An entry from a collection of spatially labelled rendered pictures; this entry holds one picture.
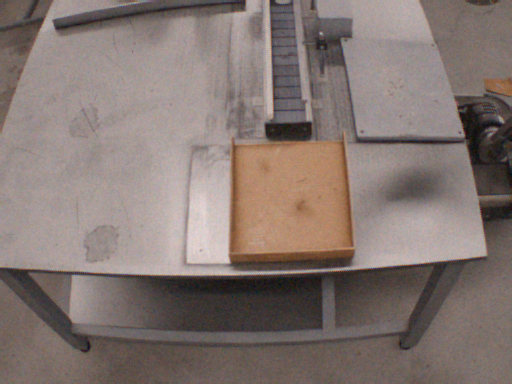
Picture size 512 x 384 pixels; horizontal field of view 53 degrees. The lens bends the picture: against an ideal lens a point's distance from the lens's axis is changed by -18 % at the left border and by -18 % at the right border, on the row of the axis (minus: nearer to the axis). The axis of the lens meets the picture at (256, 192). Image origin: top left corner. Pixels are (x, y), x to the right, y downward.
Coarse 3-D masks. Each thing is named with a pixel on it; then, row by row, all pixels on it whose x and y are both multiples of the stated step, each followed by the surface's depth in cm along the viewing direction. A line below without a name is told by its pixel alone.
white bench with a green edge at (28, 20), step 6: (36, 0) 298; (30, 6) 294; (30, 12) 292; (24, 18) 288; (30, 18) 287; (36, 18) 286; (42, 18) 286; (6, 24) 288; (12, 24) 287; (18, 24) 288; (24, 24) 288; (30, 24) 289; (0, 30) 290; (6, 30) 290
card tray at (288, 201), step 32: (256, 160) 142; (288, 160) 141; (320, 160) 140; (256, 192) 137; (288, 192) 136; (320, 192) 136; (256, 224) 133; (288, 224) 132; (320, 224) 132; (352, 224) 127; (256, 256) 126; (288, 256) 126; (320, 256) 127; (352, 256) 127
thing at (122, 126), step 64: (256, 0) 175; (384, 0) 173; (64, 64) 168; (128, 64) 164; (192, 64) 161; (256, 64) 159; (64, 128) 153; (128, 128) 150; (192, 128) 149; (256, 128) 147; (320, 128) 146; (0, 192) 144; (64, 192) 142; (128, 192) 140; (192, 192) 139; (384, 192) 135; (448, 192) 134; (0, 256) 133; (64, 256) 132; (128, 256) 131; (192, 256) 130; (384, 256) 127; (448, 256) 125
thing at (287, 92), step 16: (272, 0) 167; (272, 16) 163; (288, 16) 162; (272, 32) 159; (288, 32) 158; (272, 48) 155; (288, 48) 155; (272, 64) 152; (288, 64) 151; (272, 80) 148; (288, 80) 148; (288, 96) 145; (288, 112) 143; (304, 112) 142
